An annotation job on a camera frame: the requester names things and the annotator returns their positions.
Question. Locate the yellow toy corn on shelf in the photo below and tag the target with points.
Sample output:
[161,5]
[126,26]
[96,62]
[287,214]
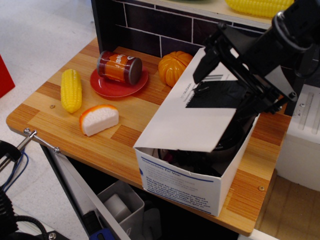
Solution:
[259,8]

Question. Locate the white cardboard box with flap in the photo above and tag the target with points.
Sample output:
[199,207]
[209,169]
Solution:
[175,126]

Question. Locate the orange toy pumpkin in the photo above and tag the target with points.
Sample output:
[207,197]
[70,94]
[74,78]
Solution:
[172,66]

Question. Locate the yellow toy corn on table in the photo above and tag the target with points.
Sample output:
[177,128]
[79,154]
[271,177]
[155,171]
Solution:
[71,91]

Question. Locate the metal clamp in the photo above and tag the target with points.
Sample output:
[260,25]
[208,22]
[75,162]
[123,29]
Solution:
[10,153]

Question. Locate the dark tiled shelf unit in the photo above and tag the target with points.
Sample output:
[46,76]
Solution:
[159,27]

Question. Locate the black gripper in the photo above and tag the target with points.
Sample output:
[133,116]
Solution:
[255,62]

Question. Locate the white orange toy cheese wedge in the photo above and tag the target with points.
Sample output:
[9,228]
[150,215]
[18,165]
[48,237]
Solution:
[98,118]

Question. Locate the black 3d mouse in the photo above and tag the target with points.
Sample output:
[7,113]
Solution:
[228,145]

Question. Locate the orange labelled toy can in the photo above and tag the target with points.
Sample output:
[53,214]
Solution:
[119,67]

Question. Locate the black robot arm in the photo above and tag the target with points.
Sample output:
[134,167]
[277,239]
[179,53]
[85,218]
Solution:
[301,23]

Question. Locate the red box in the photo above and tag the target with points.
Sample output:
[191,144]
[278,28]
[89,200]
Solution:
[6,81]

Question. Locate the red plate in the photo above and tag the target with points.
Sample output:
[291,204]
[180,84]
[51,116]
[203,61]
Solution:
[115,89]

